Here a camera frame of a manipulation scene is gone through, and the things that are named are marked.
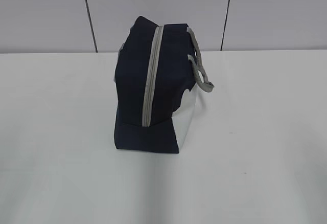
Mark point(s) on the navy blue lunch bag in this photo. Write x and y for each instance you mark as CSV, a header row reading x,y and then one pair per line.
x,y
157,76

